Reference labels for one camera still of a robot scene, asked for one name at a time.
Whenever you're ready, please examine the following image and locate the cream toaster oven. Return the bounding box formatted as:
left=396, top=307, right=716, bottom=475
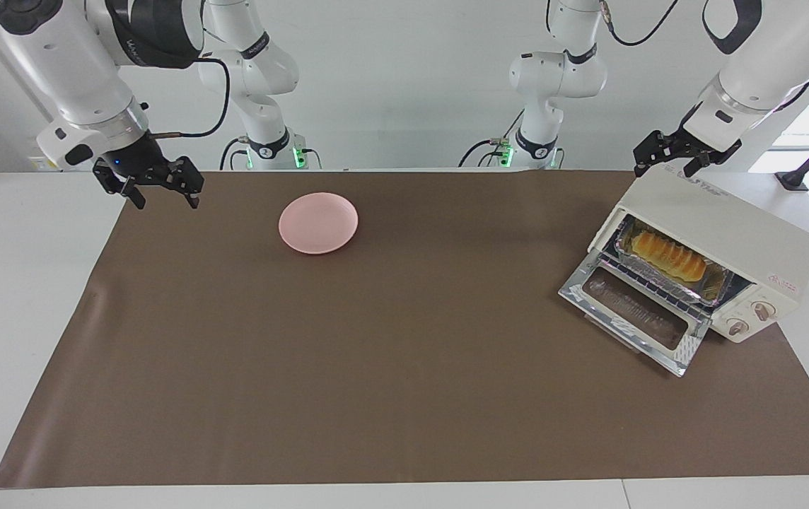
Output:
left=588, top=168, right=809, bottom=344

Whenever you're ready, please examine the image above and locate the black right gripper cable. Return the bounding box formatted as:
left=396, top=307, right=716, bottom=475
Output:
left=149, top=57, right=231, bottom=139

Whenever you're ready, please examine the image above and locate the black right base cable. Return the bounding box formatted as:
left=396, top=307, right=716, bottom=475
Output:
left=219, top=136, right=250, bottom=170

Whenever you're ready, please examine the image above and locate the brown table mat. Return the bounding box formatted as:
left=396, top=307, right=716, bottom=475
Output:
left=0, top=170, right=809, bottom=488

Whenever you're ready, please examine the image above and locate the glass oven door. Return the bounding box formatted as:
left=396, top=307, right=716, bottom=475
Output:
left=558, top=249, right=711, bottom=378

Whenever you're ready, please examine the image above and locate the black left base cable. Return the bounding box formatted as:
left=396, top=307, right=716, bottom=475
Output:
left=458, top=106, right=525, bottom=168

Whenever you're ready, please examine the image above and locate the wire oven rack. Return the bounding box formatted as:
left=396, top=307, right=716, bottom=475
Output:
left=599, top=253, right=715, bottom=313

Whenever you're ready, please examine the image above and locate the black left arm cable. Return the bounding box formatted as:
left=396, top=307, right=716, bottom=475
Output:
left=599, top=0, right=681, bottom=47

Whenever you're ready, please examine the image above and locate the pink round plate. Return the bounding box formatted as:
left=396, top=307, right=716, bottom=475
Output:
left=278, top=192, right=360, bottom=255

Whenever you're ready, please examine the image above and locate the black base cable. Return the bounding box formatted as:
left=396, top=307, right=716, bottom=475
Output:
left=219, top=136, right=250, bottom=170
left=458, top=106, right=525, bottom=168

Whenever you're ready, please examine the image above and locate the aluminium foil tray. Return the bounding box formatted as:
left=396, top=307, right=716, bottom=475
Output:
left=615, top=216, right=734, bottom=306

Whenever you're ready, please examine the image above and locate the golden ridged bread loaf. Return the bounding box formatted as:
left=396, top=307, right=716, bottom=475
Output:
left=631, top=231, right=708, bottom=283

